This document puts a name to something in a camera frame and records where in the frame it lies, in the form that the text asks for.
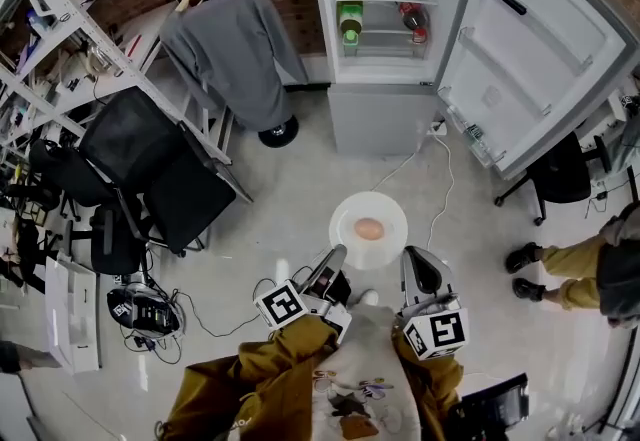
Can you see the black coat rack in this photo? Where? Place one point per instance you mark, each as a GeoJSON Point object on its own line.
{"type": "Point", "coordinates": [277, 134]}

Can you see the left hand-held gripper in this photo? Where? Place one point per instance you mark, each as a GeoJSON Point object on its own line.
{"type": "Point", "coordinates": [280, 305]}

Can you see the white metal shelf rack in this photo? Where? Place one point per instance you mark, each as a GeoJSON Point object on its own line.
{"type": "Point", "coordinates": [131, 74]}

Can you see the person's left forearm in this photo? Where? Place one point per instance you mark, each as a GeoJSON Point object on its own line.
{"type": "Point", "coordinates": [270, 379]}

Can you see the white refrigerator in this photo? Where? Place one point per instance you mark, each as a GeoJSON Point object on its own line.
{"type": "Point", "coordinates": [380, 119]}

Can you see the white round plate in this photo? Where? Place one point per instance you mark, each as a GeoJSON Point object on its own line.
{"type": "Point", "coordinates": [370, 203]}

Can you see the black tablet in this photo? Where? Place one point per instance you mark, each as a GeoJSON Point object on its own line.
{"type": "Point", "coordinates": [495, 404]}

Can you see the cola bottle with red label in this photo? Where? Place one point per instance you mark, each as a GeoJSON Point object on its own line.
{"type": "Point", "coordinates": [414, 19]}

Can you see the black office chair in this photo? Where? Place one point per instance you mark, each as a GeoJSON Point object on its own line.
{"type": "Point", "coordinates": [65, 169]}
{"type": "Point", "coordinates": [560, 174]}

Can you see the white power strip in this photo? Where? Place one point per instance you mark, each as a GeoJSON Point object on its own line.
{"type": "Point", "coordinates": [439, 128]}

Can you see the grey hooded garment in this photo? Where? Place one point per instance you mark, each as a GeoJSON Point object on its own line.
{"type": "Point", "coordinates": [235, 54]}

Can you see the black electronic device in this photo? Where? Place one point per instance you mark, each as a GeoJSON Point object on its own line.
{"type": "Point", "coordinates": [145, 314]}

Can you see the green tea bottle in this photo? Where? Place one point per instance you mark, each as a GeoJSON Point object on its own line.
{"type": "Point", "coordinates": [350, 16]}

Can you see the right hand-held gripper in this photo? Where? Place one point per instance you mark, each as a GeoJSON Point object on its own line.
{"type": "Point", "coordinates": [440, 331]}

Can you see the person's right forearm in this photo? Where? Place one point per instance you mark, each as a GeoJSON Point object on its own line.
{"type": "Point", "coordinates": [435, 379]}

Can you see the black mesh sled-base chair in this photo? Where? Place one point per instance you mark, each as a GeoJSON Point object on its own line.
{"type": "Point", "coordinates": [190, 199]}

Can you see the clear water bottle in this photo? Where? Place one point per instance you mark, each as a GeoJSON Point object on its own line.
{"type": "Point", "coordinates": [475, 136]}

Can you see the person's white printed shirt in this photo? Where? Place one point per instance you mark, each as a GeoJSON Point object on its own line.
{"type": "Point", "coordinates": [365, 354]}

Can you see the brown egg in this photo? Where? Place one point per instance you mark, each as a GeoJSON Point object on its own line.
{"type": "Point", "coordinates": [369, 228]}

